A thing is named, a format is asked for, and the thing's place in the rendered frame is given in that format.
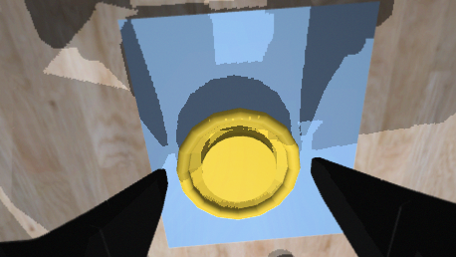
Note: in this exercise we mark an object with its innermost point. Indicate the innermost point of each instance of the light blue mat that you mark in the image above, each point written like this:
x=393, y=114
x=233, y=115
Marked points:
x=305, y=67

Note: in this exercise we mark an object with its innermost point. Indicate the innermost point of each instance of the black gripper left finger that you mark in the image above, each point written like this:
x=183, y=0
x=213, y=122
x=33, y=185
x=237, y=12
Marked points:
x=122, y=226

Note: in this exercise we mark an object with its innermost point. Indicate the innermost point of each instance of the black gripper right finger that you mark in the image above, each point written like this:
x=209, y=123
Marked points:
x=383, y=219

